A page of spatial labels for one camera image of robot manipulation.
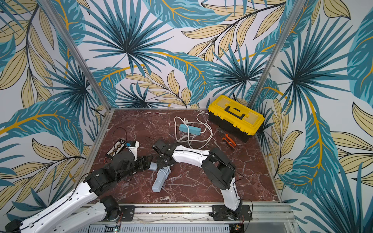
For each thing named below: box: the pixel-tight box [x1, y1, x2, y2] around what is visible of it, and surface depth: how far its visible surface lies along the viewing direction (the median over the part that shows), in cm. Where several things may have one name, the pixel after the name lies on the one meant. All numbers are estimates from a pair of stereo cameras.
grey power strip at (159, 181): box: [151, 170, 167, 193], surface depth 79 cm
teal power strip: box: [178, 123, 202, 136], surface depth 105 cm
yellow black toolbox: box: [207, 94, 265, 143], surface depth 97 cm
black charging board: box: [105, 138, 127, 161], surface depth 97 cm
